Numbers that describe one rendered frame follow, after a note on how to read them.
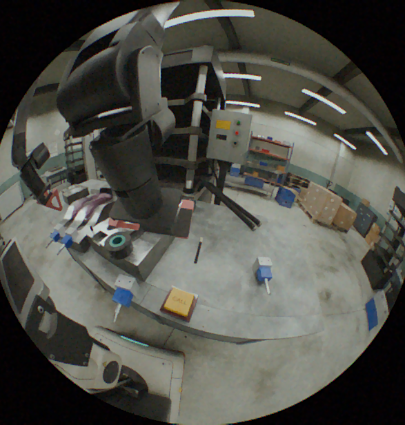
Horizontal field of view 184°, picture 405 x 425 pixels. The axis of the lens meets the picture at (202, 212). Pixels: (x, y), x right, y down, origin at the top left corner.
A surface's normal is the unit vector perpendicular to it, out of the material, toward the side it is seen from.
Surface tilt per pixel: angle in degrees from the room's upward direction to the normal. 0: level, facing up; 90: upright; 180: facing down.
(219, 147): 90
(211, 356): 0
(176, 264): 0
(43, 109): 90
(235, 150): 90
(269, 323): 0
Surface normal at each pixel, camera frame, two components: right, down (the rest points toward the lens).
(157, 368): 0.11, -0.86
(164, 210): 0.08, -0.54
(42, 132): 0.92, 0.29
